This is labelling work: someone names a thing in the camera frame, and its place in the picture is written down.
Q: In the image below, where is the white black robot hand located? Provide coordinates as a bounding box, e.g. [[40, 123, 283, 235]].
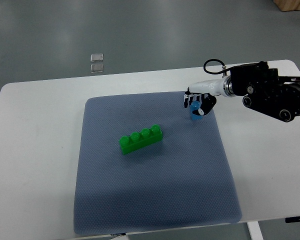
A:
[[183, 77, 233, 116]]

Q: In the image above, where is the blue toy block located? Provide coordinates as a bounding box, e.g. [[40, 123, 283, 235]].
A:
[[190, 100, 205, 122]]

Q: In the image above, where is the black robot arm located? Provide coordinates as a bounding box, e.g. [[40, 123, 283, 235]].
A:
[[203, 58, 300, 123]]

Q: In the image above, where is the green four-stud toy block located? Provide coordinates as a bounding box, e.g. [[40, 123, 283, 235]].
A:
[[118, 124, 163, 155]]

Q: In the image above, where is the blue-grey textured mat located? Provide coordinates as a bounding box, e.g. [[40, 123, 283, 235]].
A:
[[73, 91, 242, 235]]

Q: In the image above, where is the lower metal floor plate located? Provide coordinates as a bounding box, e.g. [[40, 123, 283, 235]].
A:
[[90, 63, 104, 73]]

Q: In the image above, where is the metal floor plate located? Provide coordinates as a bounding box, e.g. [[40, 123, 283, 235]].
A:
[[90, 63, 104, 73], [90, 53, 104, 63]]

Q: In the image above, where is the upper metal floor plate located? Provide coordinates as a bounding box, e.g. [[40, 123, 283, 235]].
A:
[[90, 53, 104, 63]]

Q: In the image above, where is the wooden box corner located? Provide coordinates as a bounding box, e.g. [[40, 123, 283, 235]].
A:
[[273, 0, 300, 12]]

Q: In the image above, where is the white table leg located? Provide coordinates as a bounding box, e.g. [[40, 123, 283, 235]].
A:
[[246, 221, 264, 240]]

